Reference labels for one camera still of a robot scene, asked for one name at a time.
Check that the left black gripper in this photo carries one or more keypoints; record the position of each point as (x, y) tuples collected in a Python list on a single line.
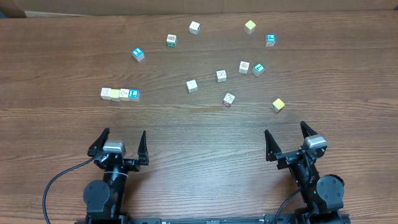
[(134, 164)]

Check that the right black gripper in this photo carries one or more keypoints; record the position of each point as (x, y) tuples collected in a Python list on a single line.
[(274, 153)]

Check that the white X letter block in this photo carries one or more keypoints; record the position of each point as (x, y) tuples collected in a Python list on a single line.
[(124, 94)]

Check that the blue L block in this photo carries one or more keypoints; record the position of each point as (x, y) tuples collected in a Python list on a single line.
[(134, 95)]

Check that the yellow block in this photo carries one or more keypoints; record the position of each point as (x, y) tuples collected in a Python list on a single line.
[(249, 27), (278, 105), (114, 94)]

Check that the red letter white block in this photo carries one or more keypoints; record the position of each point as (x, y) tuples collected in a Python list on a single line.
[(105, 93)]

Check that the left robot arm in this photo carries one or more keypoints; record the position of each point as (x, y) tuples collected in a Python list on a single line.
[(104, 198)]

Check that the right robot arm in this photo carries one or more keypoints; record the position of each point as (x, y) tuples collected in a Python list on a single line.
[(322, 196)]

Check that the red edged picture block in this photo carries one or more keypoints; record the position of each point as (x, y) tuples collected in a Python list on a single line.
[(228, 99)]

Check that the green seven block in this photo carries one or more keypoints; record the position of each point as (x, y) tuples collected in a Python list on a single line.
[(258, 69)]

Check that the white picture block right centre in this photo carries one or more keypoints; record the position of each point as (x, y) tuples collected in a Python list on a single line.
[(243, 67)]

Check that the white picture block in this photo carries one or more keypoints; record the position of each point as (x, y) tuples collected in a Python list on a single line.
[(243, 67), (221, 76)]

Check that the plain white block centre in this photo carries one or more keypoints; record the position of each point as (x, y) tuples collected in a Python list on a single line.
[(192, 86)]

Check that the blue top block far left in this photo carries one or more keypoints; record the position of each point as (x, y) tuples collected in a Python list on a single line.
[(138, 54)]

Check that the blue top block upper right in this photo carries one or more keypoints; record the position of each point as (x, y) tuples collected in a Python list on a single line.
[(270, 40)]

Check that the green letter block upper left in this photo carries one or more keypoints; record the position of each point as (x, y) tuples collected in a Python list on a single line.
[(171, 40)]

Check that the white block top centre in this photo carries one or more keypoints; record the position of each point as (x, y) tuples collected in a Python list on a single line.
[(194, 28)]

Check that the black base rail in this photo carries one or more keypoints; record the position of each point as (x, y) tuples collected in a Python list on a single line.
[(199, 221)]

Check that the cardboard back wall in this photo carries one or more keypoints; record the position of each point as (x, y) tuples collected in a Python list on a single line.
[(24, 8)]

